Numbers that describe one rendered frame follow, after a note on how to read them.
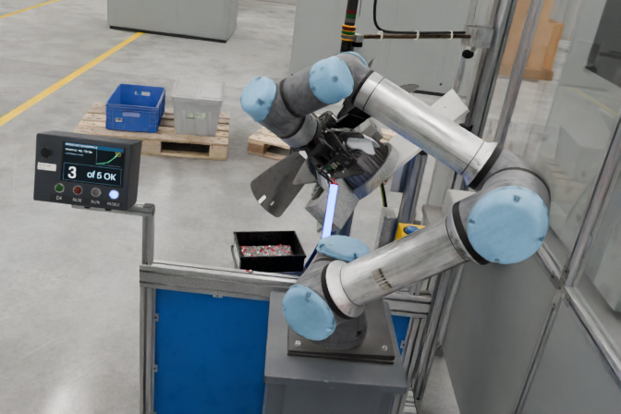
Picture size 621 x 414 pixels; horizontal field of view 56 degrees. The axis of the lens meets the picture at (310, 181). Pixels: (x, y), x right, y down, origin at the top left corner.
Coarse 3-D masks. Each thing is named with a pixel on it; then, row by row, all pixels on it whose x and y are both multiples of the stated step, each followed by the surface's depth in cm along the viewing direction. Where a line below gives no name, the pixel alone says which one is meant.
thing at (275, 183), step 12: (288, 156) 213; (300, 156) 211; (276, 168) 213; (288, 168) 210; (252, 180) 218; (264, 180) 214; (276, 180) 210; (288, 180) 209; (252, 192) 215; (264, 192) 211; (276, 192) 209; (288, 192) 207; (264, 204) 208; (276, 204) 206; (288, 204) 205; (276, 216) 204
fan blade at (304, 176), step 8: (352, 160) 190; (304, 168) 188; (344, 168) 184; (352, 168) 183; (360, 168) 183; (296, 176) 186; (304, 176) 184; (312, 176) 183; (336, 176) 180; (344, 176) 179; (352, 176) 179; (296, 184) 182
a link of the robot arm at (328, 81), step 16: (320, 64) 100; (336, 64) 99; (288, 80) 102; (304, 80) 100; (320, 80) 98; (336, 80) 98; (352, 80) 102; (288, 96) 102; (304, 96) 101; (320, 96) 100; (336, 96) 100; (304, 112) 103
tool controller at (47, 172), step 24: (48, 144) 161; (72, 144) 160; (96, 144) 161; (120, 144) 161; (48, 168) 162; (96, 168) 162; (120, 168) 162; (48, 192) 163; (72, 192) 163; (120, 192) 163
